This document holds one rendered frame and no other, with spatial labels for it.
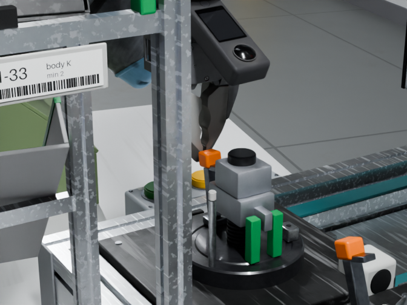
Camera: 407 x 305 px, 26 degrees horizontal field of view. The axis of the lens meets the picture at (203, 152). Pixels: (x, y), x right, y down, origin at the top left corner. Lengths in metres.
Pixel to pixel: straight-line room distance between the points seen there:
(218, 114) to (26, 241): 0.26
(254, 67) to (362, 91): 3.92
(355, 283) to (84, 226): 0.25
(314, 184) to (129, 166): 0.43
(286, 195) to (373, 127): 3.11
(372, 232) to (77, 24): 0.70
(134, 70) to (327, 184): 0.35
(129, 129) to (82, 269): 0.88
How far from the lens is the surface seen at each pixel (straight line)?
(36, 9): 0.59
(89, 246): 0.82
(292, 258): 0.94
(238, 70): 0.88
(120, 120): 1.73
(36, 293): 1.15
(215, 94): 0.98
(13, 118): 1.29
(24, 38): 0.55
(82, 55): 0.56
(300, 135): 4.12
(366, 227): 1.19
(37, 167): 0.73
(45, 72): 0.55
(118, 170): 1.50
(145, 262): 0.97
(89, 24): 0.56
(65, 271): 1.00
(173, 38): 0.59
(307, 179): 1.21
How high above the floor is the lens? 1.44
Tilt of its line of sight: 22 degrees down
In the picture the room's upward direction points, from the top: straight up
